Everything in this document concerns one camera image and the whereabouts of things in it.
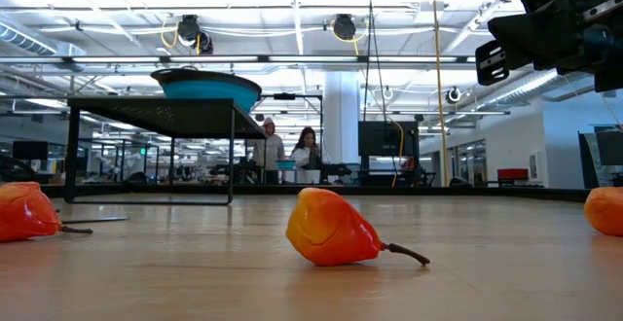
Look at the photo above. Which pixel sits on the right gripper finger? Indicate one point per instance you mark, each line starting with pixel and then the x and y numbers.
pixel 535 34

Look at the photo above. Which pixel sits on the orange-red toy pear with stem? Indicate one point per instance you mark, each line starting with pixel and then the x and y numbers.
pixel 24 214
pixel 331 228

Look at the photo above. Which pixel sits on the blue collapsible colander black rim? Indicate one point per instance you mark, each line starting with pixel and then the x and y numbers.
pixel 209 90

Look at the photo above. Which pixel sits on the orange plush fruit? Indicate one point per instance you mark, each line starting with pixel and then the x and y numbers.
pixel 608 211

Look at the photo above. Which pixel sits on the large black screen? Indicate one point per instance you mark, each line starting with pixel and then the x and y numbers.
pixel 608 148

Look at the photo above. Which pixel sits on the red box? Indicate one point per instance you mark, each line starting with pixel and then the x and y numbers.
pixel 512 174

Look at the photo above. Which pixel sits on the black monitor on stand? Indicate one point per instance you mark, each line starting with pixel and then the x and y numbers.
pixel 387 138

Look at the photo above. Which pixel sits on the white building pillar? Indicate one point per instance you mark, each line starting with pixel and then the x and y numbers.
pixel 340 126

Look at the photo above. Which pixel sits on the person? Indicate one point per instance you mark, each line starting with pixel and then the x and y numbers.
pixel 270 148
pixel 304 153

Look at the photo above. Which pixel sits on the small blue background bowl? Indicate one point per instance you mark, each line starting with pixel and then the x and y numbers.
pixel 285 164

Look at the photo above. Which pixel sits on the black perforated metal rack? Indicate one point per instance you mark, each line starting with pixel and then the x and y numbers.
pixel 165 114

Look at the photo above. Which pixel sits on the small black monitor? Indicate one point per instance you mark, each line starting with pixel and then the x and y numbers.
pixel 29 151

